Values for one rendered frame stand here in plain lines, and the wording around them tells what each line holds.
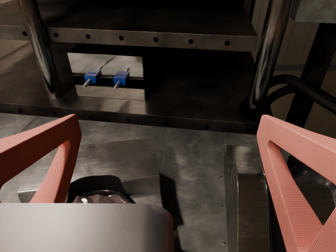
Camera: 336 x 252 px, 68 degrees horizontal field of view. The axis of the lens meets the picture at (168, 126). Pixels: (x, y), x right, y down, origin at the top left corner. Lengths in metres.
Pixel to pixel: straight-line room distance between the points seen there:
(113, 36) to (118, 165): 0.50
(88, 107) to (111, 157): 0.44
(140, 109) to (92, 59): 0.24
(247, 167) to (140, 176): 0.20
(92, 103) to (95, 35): 0.24
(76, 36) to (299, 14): 0.72
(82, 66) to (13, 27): 0.26
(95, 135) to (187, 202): 0.36
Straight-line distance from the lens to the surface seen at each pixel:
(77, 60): 0.97
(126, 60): 0.90
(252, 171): 0.49
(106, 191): 0.53
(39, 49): 0.98
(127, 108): 0.92
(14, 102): 1.10
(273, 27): 0.78
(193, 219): 0.57
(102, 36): 0.90
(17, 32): 1.06
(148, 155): 0.53
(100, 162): 0.53
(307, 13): 0.93
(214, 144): 0.73
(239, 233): 0.45
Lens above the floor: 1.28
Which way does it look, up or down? 37 degrees down
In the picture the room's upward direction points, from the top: straight up
